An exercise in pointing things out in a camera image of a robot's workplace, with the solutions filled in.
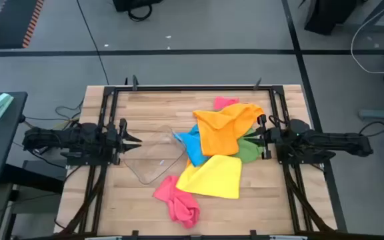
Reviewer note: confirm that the black orange-edged floor mat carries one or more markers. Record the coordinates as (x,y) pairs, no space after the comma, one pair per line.
(12,23)

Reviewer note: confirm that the black cabinet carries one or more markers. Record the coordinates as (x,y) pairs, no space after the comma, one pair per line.
(325,16)

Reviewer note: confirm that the clear plastic bin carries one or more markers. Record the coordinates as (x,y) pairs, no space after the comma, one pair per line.
(152,156)

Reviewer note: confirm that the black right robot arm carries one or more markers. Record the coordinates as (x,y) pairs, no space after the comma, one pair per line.
(338,143)

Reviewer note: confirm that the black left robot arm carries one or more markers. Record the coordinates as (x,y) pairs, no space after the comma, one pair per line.
(62,138)

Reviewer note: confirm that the green microfiber towel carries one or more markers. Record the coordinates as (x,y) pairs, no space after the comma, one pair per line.
(247,153)

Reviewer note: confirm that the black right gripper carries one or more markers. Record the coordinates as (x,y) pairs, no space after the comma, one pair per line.
(273,140)

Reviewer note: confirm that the black equipment box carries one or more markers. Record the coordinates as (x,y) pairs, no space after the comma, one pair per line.
(135,4)

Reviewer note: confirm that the black frame post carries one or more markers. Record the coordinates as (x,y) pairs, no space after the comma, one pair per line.
(135,83)
(253,233)
(135,233)
(257,84)

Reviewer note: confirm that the black aluminium table frame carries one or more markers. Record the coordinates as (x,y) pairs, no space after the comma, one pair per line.
(192,88)

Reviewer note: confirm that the yellow microfiber towel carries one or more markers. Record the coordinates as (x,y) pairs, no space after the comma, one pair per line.
(212,178)

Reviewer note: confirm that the blue microfiber towel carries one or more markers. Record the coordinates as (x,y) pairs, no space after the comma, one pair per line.
(193,146)

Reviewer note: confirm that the grey desk frame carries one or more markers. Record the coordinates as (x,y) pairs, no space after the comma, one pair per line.
(378,26)

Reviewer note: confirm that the grey desk foot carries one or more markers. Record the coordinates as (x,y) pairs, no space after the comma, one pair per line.
(382,115)

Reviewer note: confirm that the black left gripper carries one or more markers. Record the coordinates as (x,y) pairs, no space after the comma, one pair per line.
(113,143)

